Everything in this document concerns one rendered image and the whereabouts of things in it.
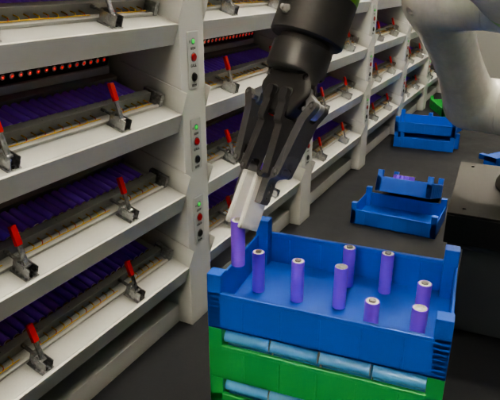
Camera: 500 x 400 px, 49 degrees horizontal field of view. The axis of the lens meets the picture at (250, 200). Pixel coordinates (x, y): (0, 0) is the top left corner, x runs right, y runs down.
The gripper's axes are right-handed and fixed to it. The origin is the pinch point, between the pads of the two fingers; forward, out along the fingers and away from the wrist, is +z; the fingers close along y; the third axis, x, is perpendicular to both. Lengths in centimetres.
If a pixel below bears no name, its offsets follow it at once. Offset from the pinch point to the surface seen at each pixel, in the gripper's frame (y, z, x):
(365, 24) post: 110, -71, -134
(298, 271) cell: -2.5, 7.7, -10.7
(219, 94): 63, -16, -37
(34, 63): 38.5, -7.5, 16.5
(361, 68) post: 110, -54, -141
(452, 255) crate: -14.9, -1.4, -25.8
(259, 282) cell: 2.9, 11.6, -9.9
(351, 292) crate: -5.3, 8.8, -20.3
